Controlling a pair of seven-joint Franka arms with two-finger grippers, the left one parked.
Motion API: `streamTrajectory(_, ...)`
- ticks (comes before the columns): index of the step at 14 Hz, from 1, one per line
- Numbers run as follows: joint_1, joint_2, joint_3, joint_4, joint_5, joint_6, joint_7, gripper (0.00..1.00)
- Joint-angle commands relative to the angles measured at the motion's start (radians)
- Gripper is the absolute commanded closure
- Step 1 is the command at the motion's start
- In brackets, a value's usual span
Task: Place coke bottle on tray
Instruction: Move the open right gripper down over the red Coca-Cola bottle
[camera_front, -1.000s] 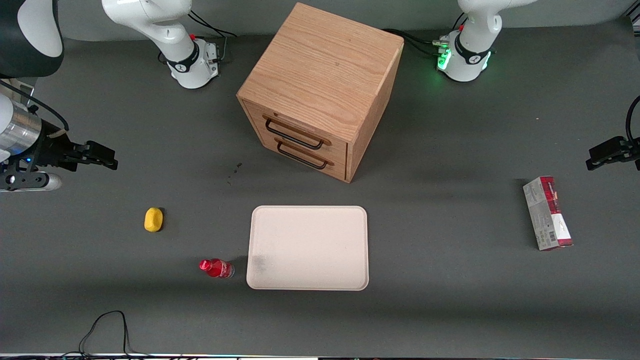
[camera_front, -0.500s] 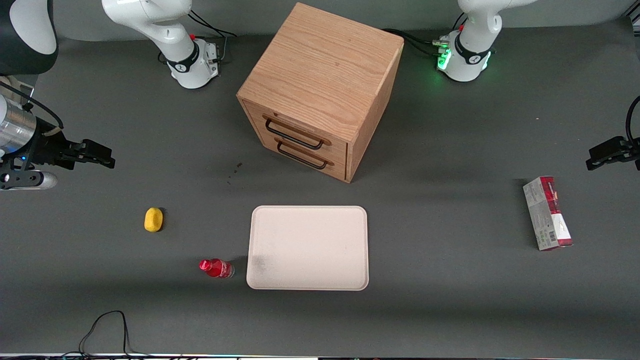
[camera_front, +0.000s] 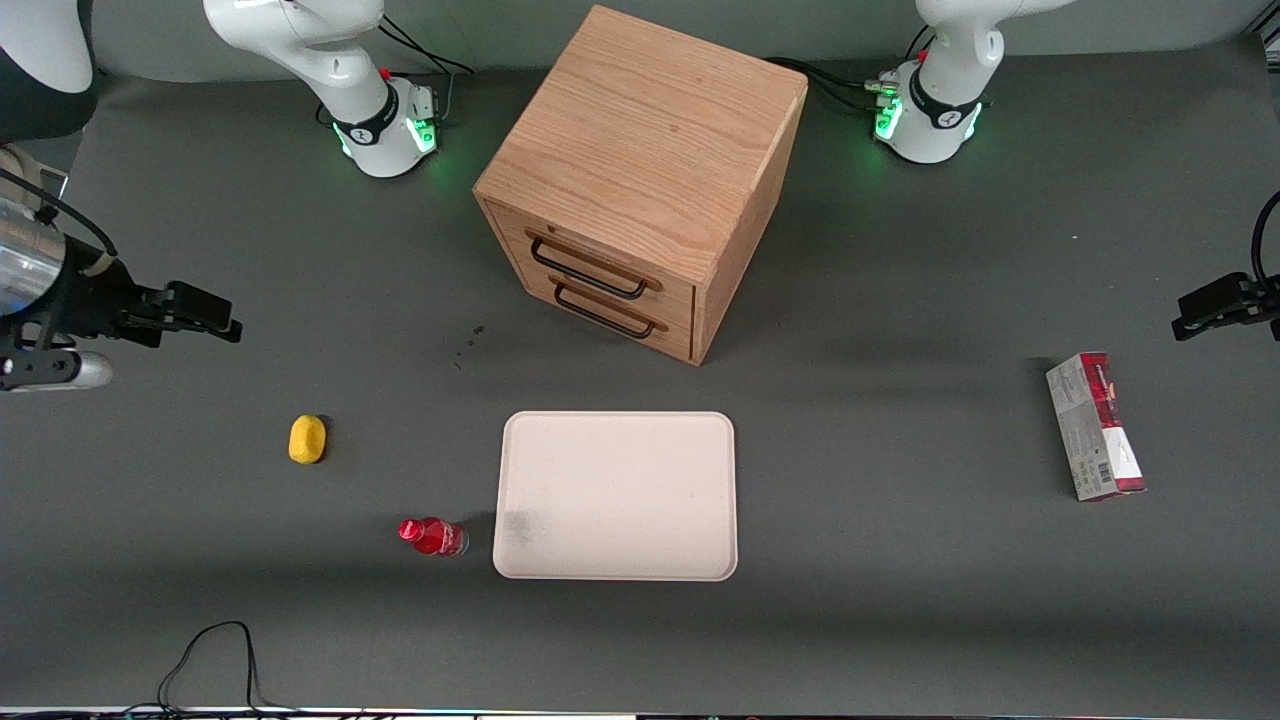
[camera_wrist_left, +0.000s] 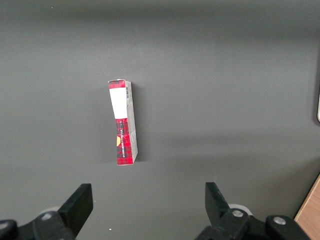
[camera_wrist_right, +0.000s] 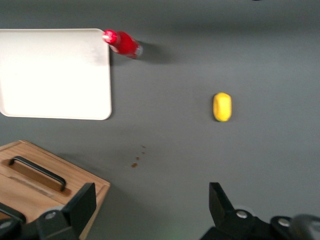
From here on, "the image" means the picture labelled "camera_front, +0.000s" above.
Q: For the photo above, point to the red and white carton box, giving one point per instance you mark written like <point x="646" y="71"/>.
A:
<point x="1095" y="425"/>

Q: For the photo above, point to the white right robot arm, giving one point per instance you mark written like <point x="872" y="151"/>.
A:
<point x="330" y="70"/>

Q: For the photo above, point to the yellow lemon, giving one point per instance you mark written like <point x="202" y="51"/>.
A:
<point x="307" y="439"/>

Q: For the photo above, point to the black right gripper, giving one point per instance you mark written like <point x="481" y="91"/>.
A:
<point x="88" y="296"/>

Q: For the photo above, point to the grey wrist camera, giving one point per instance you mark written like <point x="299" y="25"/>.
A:
<point x="70" y="370"/>

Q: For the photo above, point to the wooden two-drawer cabinet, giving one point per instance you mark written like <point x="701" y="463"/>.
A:
<point x="650" y="150"/>

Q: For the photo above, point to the beige plastic tray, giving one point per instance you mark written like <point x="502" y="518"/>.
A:
<point x="615" y="495"/>

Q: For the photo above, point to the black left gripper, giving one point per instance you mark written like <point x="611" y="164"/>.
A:
<point x="1243" y="298"/>

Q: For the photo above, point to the red coke bottle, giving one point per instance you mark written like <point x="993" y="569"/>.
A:
<point x="432" y="537"/>

